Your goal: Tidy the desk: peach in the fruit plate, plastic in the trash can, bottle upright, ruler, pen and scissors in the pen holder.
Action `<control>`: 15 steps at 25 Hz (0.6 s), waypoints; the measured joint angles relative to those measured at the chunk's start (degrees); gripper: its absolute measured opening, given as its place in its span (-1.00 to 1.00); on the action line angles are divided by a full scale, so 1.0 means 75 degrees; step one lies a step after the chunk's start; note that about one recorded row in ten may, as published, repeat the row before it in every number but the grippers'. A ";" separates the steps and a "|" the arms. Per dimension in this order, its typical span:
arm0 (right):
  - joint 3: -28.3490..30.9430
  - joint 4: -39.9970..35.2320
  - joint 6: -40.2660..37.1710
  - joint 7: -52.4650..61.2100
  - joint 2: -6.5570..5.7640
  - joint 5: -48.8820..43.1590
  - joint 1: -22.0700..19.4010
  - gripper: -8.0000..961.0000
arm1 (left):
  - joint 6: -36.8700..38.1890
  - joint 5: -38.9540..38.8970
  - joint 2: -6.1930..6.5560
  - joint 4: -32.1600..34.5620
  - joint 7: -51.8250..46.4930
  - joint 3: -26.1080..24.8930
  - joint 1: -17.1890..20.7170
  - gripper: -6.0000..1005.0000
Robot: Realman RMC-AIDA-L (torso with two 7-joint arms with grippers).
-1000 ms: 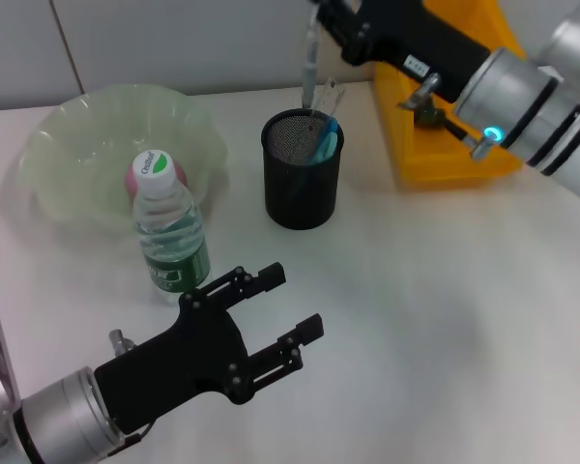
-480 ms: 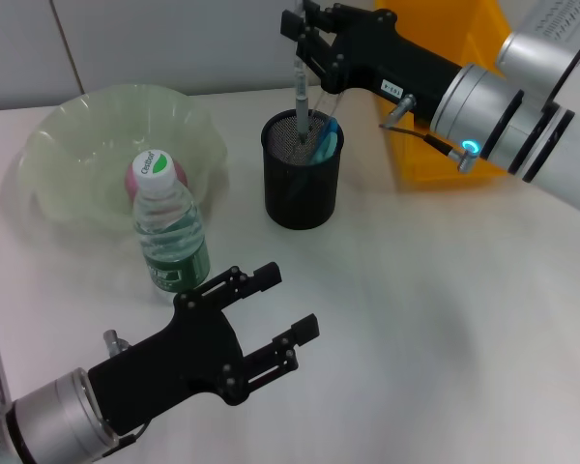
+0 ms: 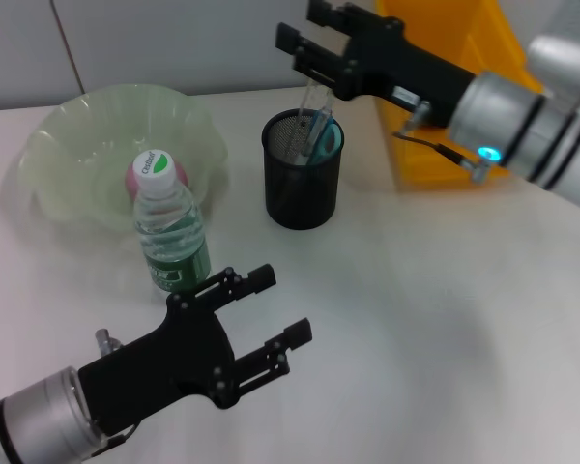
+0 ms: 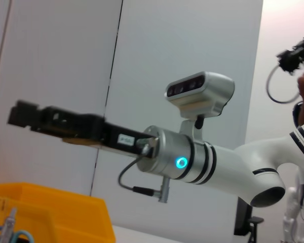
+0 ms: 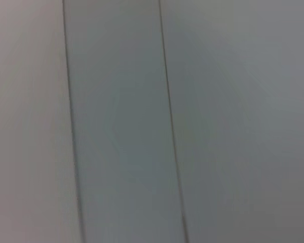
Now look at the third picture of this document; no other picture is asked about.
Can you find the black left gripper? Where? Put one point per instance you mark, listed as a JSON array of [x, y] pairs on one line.
[[164, 362]]

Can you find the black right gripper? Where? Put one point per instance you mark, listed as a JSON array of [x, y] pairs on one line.
[[391, 63]]

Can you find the clear plastic ruler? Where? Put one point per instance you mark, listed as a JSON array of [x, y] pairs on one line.
[[305, 104]]

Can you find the blue scissors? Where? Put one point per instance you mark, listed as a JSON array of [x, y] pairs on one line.
[[333, 142]]

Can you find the clear water bottle green label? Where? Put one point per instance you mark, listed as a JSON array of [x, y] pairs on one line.
[[171, 232]]

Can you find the pink peach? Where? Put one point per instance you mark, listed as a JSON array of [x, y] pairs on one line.
[[129, 182]]

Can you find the black mesh pen holder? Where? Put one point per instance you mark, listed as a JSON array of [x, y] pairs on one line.
[[302, 203]]

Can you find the pale green wavy glass plate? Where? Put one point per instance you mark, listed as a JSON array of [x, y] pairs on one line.
[[87, 125]]

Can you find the yellow plastic bin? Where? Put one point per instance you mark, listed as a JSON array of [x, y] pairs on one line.
[[493, 38]]

